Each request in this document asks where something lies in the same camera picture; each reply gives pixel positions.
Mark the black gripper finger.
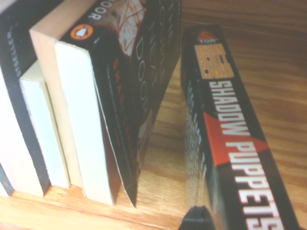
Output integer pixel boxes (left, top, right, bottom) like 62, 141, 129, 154
178, 205, 218, 230

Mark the Shadow Puppets paperback book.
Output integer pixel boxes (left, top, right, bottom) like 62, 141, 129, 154
179, 23, 307, 230

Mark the Couple Next Door paperback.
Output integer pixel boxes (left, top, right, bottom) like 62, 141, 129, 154
54, 0, 184, 208

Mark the wooden bookshelf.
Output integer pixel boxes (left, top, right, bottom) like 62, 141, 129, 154
0, 0, 307, 230

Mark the small white paged book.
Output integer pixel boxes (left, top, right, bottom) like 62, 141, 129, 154
19, 59, 71, 189

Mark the dark covered paperback book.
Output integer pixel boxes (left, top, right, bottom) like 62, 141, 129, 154
0, 162, 15, 197

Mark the cream paged paperback book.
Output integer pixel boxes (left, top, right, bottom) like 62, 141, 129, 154
28, 0, 84, 189

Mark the black Sisters paperback book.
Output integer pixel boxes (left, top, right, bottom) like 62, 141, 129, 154
0, 0, 68, 197

